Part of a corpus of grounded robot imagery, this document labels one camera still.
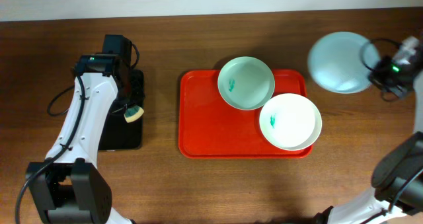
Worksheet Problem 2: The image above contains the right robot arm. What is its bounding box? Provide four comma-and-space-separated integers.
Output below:
312, 52, 422, 224

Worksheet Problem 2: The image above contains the black plastic tray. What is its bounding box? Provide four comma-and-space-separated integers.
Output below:
98, 69, 145, 151

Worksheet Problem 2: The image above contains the mint green plate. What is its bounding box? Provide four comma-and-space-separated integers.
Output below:
217, 56, 276, 110

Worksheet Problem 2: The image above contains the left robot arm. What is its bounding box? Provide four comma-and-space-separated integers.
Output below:
15, 34, 145, 223

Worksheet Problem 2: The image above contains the white plate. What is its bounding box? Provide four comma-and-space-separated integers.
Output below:
258, 93, 323, 151

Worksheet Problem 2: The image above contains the green yellow sponge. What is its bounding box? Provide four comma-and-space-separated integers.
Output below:
124, 105, 144, 123

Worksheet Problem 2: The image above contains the light blue plate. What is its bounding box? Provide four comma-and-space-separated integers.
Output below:
307, 32, 381, 94

